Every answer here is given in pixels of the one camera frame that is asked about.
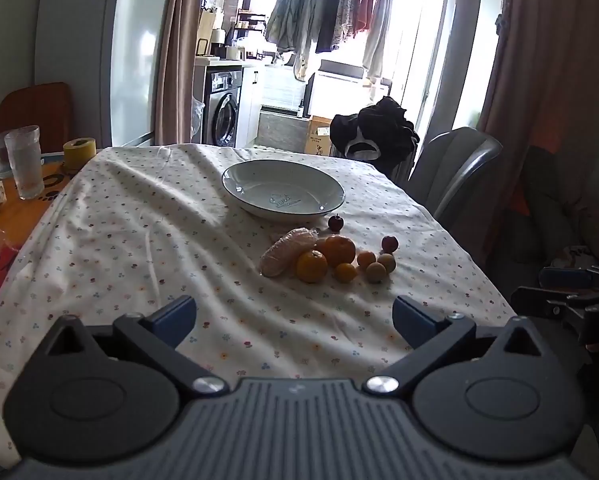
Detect small tan round fruit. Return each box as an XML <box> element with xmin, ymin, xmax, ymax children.
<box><xmin>377</xmin><ymin>252</ymin><xmax>396</xmax><ymax>274</ymax></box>

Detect small yellow round fruit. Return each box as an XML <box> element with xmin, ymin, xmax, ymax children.
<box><xmin>365</xmin><ymin>261</ymin><xmax>388</xmax><ymax>283</ymax></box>

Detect small orange kumquat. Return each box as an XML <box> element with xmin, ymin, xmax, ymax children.
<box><xmin>357</xmin><ymin>250</ymin><xmax>377</xmax><ymax>270</ymax></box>

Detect medium orange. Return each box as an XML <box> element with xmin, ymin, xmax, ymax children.
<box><xmin>295</xmin><ymin>249</ymin><xmax>329</xmax><ymax>284</ymax></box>

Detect white kitchen cabinet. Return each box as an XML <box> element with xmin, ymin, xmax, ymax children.
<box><xmin>236</xmin><ymin>60</ymin><xmax>306</xmax><ymax>148</ymax></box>

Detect floral white tablecloth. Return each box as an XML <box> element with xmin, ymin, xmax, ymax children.
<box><xmin>0</xmin><ymin>144</ymin><xmax>512</xmax><ymax>467</ymax></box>

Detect red plum near edge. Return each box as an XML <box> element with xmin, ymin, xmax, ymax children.
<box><xmin>381</xmin><ymin>235</ymin><xmax>399</xmax><ymax>254</ymax></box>

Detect grey dining chair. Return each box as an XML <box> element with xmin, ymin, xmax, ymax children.
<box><xmin>406</xmin><ymin>127</ymin><xmax>502</xmax><ymax>230</ymax></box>

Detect small orange mandarin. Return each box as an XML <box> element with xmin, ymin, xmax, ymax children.
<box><xmin>333</xmin><ymin>262</ymin><xmax>358</xmax><ymax>284</ymax></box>

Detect pink curtain right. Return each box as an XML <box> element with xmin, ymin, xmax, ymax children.
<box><xmin>479</xmin><ymin>0</ymin><xmax>599</xmax><ymax>171</ymax></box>

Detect pink curtain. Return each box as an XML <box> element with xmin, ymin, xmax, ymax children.
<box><xmin>479</xmin><ymin>0</ymin><xmax>599</xmax><ymax>171</ymax></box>
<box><xmin>154</xmin><ymin>0</ymin><xmax>202</xmax><ymax>145</ymax></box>

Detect large orange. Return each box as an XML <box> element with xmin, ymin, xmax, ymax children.
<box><xmin>316</xmin><ymin>235</ymin><xmax>357</xmax><ymax>268</ymax></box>

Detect plastic-wrapped orange fruit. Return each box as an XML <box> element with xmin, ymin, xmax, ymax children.
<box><xmin>260</xmin><ymin>228</ymin><xmax>318</xmax><ymax>278</ymax></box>

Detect dark red plum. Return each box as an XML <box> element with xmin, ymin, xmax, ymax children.
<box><xmin>328</xmin><ymin>214</ymin><xmax>344</xmax><ymax>233</ymax></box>

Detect yellow tape roll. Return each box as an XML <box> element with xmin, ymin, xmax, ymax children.
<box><xmin>63</xmin><ymin>138</ymin><xmax>97</xmax><ymax>174</ymax></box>

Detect clear drinking glass front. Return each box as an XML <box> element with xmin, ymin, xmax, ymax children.
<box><xmin>4</xmin><ymin>125</ymin><xmax>45</xmax><ymax>200</ymax></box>

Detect clear drinking glass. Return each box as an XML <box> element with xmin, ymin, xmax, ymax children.
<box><xmin>0</xmin><ymin>131</ymin><xmax>12</xmax><ymax>180</ymax></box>
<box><xmin>4</xmin><ymin>125</ymin><xmax>45</xmax><ymax>200</ymax></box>

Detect clear drinking glass back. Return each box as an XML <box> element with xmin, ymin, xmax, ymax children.
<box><xmin>0</xmin><ymin>131</ymin><xmax>12</xmax><ymax>180</ymax></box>

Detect black clothes pile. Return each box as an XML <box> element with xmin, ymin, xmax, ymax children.
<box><xmin>330</xmin><ymin>96</ymin><xmax>420</xmax><ymax>177</ymax></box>

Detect white ceramic bowl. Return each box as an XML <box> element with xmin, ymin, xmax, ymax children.
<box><xmin>222</xmin><ymin>159</ymin><xmax>345</xmax><ymax>223</ymax></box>

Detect orange wooden chair back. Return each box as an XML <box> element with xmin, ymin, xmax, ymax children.
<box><xmin>0</xmin><ymin>82</ymin><xmax>74</xmax><ymax>154</ymax></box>

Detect clear plastic bag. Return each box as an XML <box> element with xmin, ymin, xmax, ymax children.
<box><xmin>190</xmin><ymin>98</ymin><xmax>205</xmax><ymax>142</ymax></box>

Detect cardboard box on floor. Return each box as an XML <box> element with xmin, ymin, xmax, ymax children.
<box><xmin>304</xmin><ymin>116</ymin><xmax>331</xmax><ymax>156</ymax></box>

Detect grey washing machine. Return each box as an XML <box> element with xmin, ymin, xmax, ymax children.
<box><xmin>202</xmin><ymin>66</ymin><xmax>243</xmax><ymax>148</ymax></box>

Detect pink curtain left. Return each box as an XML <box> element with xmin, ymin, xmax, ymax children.
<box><xmin>154</xmin><ymin>0</ymin><xmax>202</xmax><ymax>145</ymax></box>

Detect white refrigerator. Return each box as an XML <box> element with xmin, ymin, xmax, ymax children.
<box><xmin>34</xmin><ymin>0</ymin><xmax>168</xmax><ymax>148</ymax></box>

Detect wooden cutting board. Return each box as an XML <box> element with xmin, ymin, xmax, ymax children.
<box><xmin>196</xmin><ymin>10</ymin><xmax>216</xmax><ymax>56</ymax></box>

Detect hanging laundry clothes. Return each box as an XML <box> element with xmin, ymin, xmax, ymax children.
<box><xmin>265</xmin><ymin>0</ymin><xmax>394</xmax><ymax>84</ymax></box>

